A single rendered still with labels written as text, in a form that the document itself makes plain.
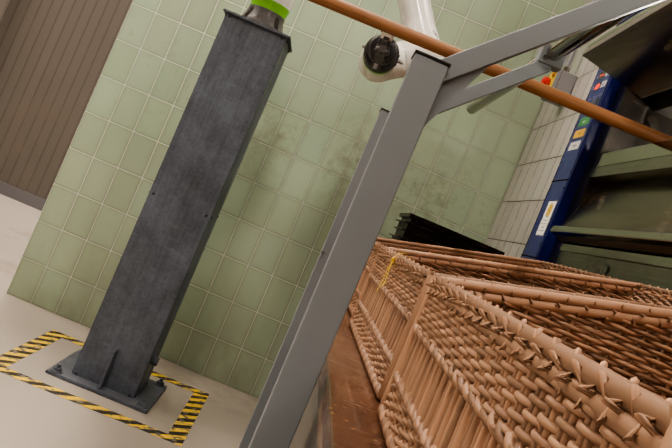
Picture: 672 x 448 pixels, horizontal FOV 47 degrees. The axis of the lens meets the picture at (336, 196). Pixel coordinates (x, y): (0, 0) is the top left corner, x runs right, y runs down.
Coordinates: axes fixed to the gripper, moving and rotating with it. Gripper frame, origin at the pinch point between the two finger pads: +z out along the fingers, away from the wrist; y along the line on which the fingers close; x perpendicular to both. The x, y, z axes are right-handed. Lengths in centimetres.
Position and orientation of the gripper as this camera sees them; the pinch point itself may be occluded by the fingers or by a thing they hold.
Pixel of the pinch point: (388, 33)
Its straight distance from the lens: 183.7
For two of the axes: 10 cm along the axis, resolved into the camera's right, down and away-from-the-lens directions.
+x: -9.2, -3.9, -0.1
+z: 0.2, -0.2, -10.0
